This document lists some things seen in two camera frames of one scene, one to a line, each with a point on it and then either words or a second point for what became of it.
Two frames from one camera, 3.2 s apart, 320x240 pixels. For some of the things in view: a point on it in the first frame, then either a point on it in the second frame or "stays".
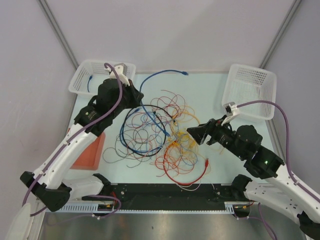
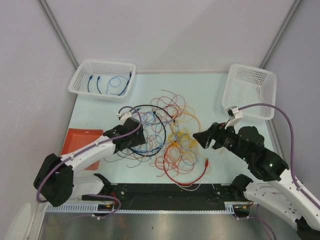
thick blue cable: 90,77 stays
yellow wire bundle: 182,139 stays
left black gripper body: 129,99 -> 137,139
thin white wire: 191,190 stays
